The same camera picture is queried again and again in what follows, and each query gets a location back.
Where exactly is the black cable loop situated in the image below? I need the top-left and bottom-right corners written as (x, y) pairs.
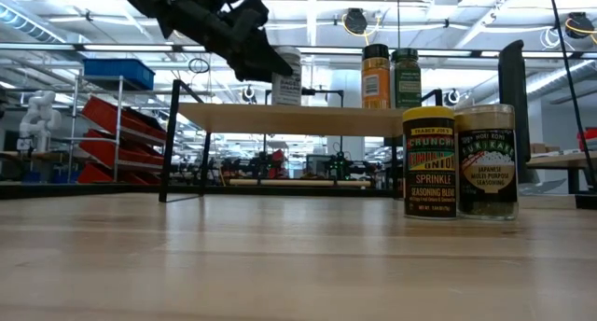
top-left (187, 57), bottom-right (211, 75)

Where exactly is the wooden background table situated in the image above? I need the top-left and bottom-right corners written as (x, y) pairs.
top-left (526, 151), bottom-right (597, 195)

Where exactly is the wooden shelf with black frame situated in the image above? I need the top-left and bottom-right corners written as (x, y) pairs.
top-left (158, 79), bottom-right (445, 204)

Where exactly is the overhead light rail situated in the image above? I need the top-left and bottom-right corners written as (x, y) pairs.
top-left (0, 41), bottom-right (597, 60)

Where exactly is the grey metal storage rack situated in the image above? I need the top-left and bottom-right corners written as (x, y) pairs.
top-left (67, 75), bottom-right (169, 186)

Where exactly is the white-lidded bagel seasoning jar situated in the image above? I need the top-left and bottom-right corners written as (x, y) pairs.
top-left (271, 46), bottom-right (303, 106)

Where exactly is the black box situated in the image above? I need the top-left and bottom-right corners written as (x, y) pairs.
top-left (575, 193), bottom-right (597, 211)

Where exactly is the furikake seasoning jar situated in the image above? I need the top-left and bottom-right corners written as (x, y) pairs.
top-left (454, 103), bottom-right (521, 221)

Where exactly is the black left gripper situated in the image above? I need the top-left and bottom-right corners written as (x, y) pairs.
top-left (162, 0), bottom-right (295, 83)

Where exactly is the black ceiling cord reel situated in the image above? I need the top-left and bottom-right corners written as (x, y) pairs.
top-left (340, 7), bottom-right (382, 38)
top-left (563, 11), bottom-right (597, 45)

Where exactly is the black rig with green lights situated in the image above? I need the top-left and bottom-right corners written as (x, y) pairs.
top-left (305, 143), bottom-right (374, 181)

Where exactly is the black rig with red parts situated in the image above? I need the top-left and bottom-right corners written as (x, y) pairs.
top-left (218, 147), bottom-right (290, 181)

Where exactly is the brown background workbench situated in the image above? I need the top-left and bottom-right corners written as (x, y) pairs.
top-left (0, 150), bottom-right (66, 164)

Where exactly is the red angled storage bin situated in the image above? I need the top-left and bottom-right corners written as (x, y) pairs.
top-left (77, 128), bottom-right (166, 171)
top-left (76, 163), bottom-right (162, 186)
top-left (81, 95), bottom-right (169, 144)

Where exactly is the green oregano spice jar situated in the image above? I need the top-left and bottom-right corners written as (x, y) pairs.
top-left (390, 48), bottom-right (423, 110)

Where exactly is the yellow-lidded chili onion jar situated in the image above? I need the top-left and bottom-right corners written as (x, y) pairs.
top-left (402, 105), bottom-right (457, 220)

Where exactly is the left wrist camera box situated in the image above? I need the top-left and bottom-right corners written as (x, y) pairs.
top-left (218, 1), bottom-right (271, 34)

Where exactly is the red background object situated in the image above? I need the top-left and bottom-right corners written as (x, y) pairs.
top-left (577, 127), bottom-right (597, 152)

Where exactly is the orange turmeric spice jar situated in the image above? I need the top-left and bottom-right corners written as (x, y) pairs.
top-left (361, 43), bottom-right (392, 110)

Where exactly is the grey sheet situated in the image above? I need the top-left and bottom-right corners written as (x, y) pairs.
top-left (519, 179), bottom-right (569, 195)

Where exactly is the black upright post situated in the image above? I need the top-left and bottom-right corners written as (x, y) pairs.
top-left (497, 39), bottom-right (537, 185)

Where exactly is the slanted black cable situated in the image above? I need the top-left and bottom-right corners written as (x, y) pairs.
top-left (548, 0), bottom-right (597, 194)

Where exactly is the blue plastic bin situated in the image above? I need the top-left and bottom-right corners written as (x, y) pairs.
top-left (82, 58), bottom-right (156, 91)

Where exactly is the blue crate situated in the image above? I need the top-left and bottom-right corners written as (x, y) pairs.
top-left (49, 170), bottom-right (81, 185)

